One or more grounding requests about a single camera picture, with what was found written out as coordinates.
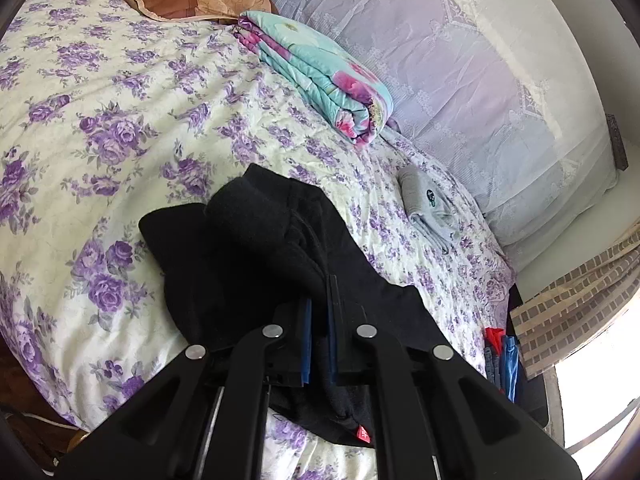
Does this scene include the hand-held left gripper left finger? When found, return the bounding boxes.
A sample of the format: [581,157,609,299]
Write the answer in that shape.
[55,296,314,480]

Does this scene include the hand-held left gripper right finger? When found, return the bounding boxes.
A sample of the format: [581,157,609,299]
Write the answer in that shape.
[325,274,582,480]

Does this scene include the black pants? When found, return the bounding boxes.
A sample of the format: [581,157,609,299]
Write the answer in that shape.
[138,162,453,448]

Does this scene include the blue fleece pants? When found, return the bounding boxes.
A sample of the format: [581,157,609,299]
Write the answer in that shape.
[500,335,522,402]

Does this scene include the folded grey garment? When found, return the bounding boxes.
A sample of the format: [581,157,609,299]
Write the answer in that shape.
[397,165,457,254]

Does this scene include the red garment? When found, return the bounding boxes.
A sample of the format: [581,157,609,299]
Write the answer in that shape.
[484,327,506,356]

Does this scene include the folded denim jeans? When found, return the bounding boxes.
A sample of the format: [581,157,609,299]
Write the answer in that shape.
[482,347,504,394]

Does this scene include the beige checkered cloth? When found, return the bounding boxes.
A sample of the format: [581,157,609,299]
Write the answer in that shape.
[510,225,640,379]

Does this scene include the folded teal floral blanket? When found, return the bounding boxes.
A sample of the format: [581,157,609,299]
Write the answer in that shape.
[235,10,394,146]

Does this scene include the purple floral bed sheet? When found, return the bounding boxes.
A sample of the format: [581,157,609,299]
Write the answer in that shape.
[0,0,517,480]

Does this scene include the dark wooden headboard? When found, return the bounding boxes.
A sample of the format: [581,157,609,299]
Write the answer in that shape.
[605,114,630,171]

